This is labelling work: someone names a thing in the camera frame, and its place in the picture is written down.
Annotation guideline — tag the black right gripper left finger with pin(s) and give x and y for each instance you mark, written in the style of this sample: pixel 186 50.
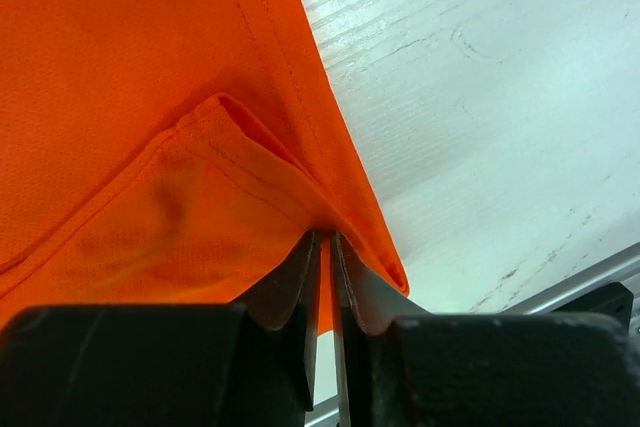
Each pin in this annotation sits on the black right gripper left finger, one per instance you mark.
pixel 285 304

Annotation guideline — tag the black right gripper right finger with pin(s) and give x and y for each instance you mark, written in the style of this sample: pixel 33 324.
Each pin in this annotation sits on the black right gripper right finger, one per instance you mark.
pixel 367 342

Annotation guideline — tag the orange t shirt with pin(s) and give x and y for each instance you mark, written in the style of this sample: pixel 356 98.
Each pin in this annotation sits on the orange t shirt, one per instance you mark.
pixel 169 151

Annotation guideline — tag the aluminium mounting rail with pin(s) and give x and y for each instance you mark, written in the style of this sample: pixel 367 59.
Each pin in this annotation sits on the aluminium mounting rail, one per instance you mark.
pixel 541 292

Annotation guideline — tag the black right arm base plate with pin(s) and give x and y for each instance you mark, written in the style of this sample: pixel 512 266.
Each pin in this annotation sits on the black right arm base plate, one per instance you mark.
pixel 614 300

